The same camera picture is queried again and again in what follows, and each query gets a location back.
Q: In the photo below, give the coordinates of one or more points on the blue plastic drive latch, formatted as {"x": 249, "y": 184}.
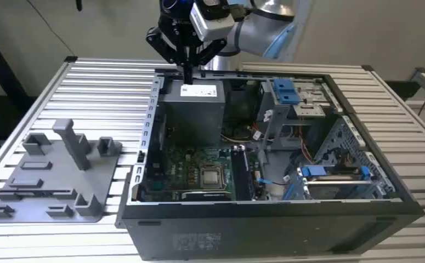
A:
{"x": 289, "y": 98}
{"x": 284, "y": 85}

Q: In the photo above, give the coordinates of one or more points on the hard disk in blue carrier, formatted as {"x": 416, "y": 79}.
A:
{"x": 313, "y": 172}

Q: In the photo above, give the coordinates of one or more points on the black graphics card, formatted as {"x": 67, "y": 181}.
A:
{"x": 205, "y": 195}

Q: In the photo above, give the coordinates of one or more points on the grey plastic parts rack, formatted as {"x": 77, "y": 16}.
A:
{"x": 70, "y": 186}

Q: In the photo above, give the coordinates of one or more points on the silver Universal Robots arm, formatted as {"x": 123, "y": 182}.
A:
{"x": 260, "y": 27}

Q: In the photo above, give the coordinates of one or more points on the silver CPU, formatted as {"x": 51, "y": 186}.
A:
{"x": 212, "y": 178}

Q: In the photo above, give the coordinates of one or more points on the CPU socket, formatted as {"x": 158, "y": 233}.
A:
{"x": 212, "y": 166}

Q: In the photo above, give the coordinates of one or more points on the grey power supply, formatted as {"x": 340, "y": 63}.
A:
{"x": 194, "y": 120}

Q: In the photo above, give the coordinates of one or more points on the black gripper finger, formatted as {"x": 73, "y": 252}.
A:
{"x": 161, "y": 41}
{"x": 214, "y": 50}

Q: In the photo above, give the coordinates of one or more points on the black RAM slot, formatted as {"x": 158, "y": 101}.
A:
{"x": 238, "y": 175}

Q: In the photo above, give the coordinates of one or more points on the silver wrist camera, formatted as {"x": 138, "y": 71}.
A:
{"x": 212, "y": 24}

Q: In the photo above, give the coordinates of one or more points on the green motherboard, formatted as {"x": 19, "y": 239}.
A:
{"x": 182, "y": 170}

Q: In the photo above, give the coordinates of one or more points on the grey metal drive cage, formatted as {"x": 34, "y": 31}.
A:
{"x": 308, "y": 111}

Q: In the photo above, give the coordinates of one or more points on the black PC case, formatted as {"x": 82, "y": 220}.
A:
{"x": 234, "y": 233}

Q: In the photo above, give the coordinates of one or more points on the black hanging tool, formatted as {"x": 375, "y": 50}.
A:
{"x": 78, "y": 5}

